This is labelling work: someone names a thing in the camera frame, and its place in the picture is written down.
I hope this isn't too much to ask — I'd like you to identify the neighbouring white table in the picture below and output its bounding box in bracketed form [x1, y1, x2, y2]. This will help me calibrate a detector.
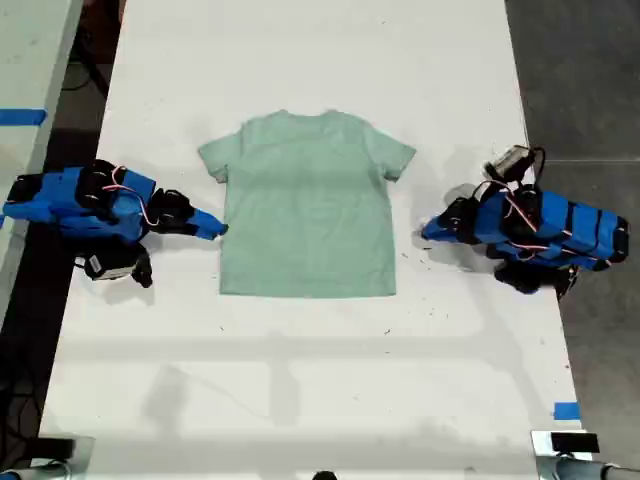
[0, 0, 85, 321]

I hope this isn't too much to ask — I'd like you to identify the short blue tape strip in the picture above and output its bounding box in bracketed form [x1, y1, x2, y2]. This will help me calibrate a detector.
[553, 400, 583, 422]

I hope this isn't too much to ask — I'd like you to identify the long blue tape strip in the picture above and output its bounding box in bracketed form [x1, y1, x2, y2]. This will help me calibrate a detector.
[0, 108, 49, 127]

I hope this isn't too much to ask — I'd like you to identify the gripper black camera cable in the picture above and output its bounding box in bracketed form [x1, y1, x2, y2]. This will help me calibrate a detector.
[525, 145, 547, 194]

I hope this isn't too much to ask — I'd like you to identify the pale green t-shirt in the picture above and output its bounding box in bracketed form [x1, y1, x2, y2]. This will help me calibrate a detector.
[197, 108, 417, 300]

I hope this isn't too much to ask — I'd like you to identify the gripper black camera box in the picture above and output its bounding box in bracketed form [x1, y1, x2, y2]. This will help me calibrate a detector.
[482, 144, 531, 181]
[73, 248, 139, 282]

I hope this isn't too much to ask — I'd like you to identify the metal table clamp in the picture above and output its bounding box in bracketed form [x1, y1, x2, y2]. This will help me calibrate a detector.
[530, 429, 640, 480]
[19, 435, 97, 480]

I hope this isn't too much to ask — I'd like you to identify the small black box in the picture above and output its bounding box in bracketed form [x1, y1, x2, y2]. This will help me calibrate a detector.
[549, 432, 601, 454]

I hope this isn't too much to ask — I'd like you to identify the black floor cable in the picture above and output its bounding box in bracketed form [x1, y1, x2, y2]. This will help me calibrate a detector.
[0, 349, 46, 466]

